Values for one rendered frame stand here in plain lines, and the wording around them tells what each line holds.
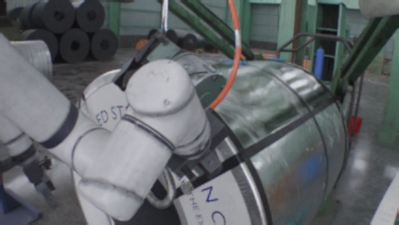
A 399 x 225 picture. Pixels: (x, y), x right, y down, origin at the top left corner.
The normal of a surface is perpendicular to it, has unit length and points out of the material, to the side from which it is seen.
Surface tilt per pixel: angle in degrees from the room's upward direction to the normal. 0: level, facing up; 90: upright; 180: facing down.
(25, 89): 83
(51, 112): 83
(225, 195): 90
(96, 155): 48
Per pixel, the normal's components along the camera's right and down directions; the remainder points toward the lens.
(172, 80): -0.12, -0.49
